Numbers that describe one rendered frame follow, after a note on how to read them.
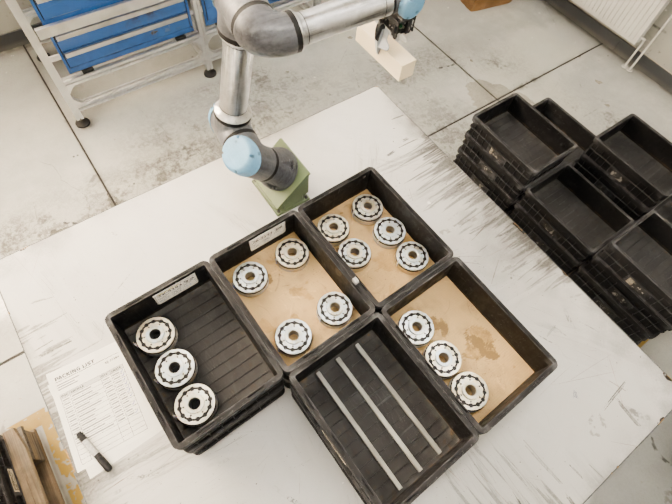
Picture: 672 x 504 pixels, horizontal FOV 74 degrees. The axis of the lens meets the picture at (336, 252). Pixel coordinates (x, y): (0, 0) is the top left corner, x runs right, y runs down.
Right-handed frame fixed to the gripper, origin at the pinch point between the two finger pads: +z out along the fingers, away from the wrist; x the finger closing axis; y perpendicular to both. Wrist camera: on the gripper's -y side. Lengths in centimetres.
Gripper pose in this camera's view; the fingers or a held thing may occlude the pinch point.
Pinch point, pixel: (385, 46)
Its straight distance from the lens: 164.7
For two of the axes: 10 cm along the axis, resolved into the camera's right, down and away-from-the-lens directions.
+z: -0.7, 4.7, 8.8
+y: 5.8, 7.4, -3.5
